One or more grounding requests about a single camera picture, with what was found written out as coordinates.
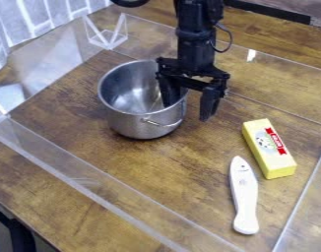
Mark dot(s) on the clear acrylic barrier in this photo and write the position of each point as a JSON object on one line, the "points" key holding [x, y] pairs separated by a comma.
{"points": [[101, 193]]}

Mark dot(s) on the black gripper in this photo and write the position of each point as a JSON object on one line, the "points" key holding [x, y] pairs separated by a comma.
{"points": [[192, 71]]}

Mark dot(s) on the yellow butter block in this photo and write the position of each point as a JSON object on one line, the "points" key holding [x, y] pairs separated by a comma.
{"points": [[268, 148]]}

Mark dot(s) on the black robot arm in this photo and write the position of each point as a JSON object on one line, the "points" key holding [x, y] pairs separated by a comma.
{"points": [[199, 15]]}

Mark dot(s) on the white patterned curtain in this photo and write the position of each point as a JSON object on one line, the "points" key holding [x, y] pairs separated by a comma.
{"points": [[26, 19]]}

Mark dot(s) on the stainless steel pot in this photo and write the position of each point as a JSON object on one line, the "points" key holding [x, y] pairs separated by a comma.
{"points": [[130, 94]]}

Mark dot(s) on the black bar at back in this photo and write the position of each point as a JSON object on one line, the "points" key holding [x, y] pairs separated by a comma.
{"points": [[268, 11]]}

